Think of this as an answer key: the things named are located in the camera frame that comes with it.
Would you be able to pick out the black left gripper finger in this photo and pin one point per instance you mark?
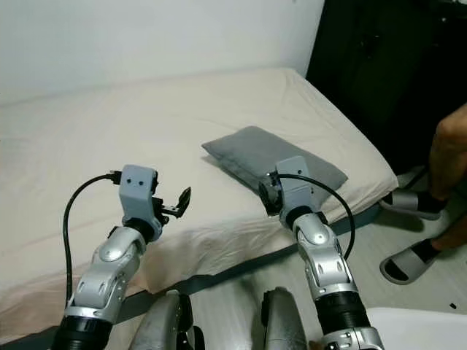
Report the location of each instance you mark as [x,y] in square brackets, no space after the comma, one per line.
[184,204]

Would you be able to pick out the grey pillow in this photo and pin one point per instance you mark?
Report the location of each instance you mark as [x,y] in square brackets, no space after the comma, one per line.
[248,153]

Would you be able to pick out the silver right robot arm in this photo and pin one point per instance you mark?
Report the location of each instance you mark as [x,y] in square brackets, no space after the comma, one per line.
[325,262]

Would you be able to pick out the bed with cream sheet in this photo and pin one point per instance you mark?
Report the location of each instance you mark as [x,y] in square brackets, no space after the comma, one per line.
[117,131]

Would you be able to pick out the grey robot left leg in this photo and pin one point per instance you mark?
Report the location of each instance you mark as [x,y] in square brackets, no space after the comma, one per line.
[164,321]

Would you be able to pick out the grey robot leg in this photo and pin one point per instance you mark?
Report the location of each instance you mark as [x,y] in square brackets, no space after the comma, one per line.
[284,321]
[164,321]

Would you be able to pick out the grey robot right leg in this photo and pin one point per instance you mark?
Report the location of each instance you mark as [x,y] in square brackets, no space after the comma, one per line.
[284,321]

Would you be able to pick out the grey slide slipper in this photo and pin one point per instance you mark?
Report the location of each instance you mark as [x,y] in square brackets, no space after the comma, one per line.
[405,268]
[401,200]

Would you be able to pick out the black wardrobe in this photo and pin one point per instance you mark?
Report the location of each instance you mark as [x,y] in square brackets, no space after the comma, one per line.
[387,73]

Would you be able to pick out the person's bare right leg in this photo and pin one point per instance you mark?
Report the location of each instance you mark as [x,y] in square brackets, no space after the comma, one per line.
[451,153]

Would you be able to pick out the person's bare leg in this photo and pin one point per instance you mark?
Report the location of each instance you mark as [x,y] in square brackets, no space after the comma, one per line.
[454,233]
[451,153]

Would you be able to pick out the person's bare left leg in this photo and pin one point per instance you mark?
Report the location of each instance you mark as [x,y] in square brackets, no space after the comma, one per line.
[454,233]

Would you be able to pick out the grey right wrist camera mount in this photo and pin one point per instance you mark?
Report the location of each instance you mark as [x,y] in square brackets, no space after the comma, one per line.
[295,182]

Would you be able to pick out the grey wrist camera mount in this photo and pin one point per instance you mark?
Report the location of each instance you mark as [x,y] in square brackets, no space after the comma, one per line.
[295,182]
[139,188]

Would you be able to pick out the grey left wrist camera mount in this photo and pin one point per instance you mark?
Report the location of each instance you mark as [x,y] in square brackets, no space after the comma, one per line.
[139,188]

